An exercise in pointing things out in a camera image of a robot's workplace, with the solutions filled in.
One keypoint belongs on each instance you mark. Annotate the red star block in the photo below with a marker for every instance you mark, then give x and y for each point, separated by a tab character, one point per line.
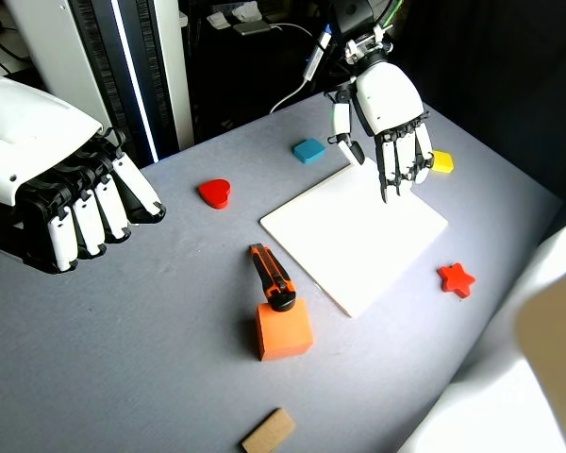
455	279

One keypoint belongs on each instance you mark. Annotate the blue rounded block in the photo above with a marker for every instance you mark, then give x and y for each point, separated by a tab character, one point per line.
309	150

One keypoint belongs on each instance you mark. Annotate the white cabinet with black strips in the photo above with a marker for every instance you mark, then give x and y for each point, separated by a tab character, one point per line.
66	56

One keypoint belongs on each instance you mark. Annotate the grey table cloth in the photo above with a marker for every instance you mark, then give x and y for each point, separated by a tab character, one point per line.
122	354

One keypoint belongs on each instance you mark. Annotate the orange cube block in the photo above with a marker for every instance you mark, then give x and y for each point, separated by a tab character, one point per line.
283	335

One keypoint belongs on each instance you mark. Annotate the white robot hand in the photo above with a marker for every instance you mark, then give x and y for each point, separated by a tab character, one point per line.
387	99
38	141

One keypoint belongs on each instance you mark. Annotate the silver flat device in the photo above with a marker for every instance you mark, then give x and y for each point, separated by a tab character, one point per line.
251	27

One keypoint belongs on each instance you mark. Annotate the tan wooden rectangular block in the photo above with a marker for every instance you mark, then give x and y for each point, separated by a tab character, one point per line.
269	431

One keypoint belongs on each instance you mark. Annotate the white paper pad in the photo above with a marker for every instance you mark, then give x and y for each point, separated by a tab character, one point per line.
349	236

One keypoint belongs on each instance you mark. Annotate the yellow block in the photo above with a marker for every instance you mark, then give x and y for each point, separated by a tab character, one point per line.
443	161

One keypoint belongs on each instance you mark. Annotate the white and tan blurry shell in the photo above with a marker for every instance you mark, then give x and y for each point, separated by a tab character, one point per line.
509	377

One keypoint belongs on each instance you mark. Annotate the orange black utility knife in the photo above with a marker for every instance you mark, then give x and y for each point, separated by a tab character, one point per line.
271	271

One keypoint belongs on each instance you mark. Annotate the red heart block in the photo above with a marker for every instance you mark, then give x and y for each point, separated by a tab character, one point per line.
214	191

